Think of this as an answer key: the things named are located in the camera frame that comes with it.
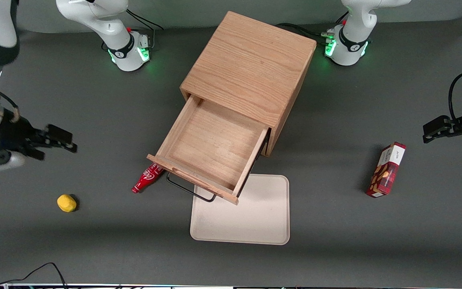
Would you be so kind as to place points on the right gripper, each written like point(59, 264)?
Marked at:
point(11, 133)

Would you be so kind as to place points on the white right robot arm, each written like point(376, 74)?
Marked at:
point(110, 28)

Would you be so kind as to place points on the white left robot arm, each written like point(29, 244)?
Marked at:
point(351, 40)

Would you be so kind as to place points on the oak wooden drawer cabinet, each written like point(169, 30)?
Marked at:
point(251, 64)

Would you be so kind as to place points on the yellow lemon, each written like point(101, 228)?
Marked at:
point(66, 203)

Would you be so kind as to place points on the red snack box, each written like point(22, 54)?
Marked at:
point(387, 170)

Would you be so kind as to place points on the red cola bottle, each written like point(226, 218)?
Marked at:
point(144, 181)

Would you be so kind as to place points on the beige plastic tray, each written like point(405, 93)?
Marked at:
point(255, 218)

